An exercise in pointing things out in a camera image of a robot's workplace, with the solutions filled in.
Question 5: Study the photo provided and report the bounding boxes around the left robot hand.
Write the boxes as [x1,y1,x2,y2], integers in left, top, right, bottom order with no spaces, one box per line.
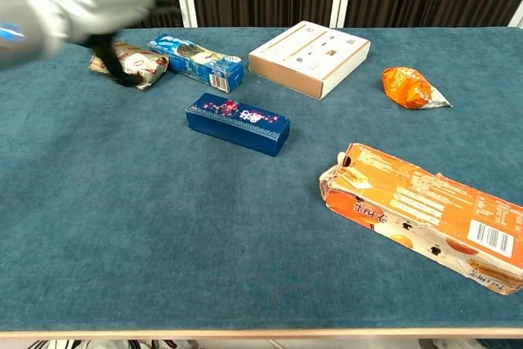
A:
[22,0,181,88]

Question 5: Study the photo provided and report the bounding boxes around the dark blue rectangular box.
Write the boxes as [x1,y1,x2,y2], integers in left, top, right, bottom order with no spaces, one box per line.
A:
[185,92,292,158]

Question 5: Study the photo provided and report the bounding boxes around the blue cookie package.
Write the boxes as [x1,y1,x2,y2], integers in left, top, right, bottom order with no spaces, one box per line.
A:
[148,33,245,94]

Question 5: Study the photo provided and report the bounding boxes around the flat white cardboard box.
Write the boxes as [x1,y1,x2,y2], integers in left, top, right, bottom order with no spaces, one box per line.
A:
[248,20,372,101]

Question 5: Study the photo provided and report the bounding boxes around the long orange carton box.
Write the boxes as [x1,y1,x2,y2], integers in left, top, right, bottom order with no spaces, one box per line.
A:
[319,143,523,296]

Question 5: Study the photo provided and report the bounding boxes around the gold snack packet red logos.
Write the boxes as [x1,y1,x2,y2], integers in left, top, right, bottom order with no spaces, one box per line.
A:
[88,41,170,92]

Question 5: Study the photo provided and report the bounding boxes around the teal velvet tablecloth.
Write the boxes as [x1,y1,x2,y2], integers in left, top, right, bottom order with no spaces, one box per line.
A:
[0,26,523,332]

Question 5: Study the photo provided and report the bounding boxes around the crumpled orange snack bag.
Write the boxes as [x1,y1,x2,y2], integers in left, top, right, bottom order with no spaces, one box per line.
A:
[382,66,453,110]

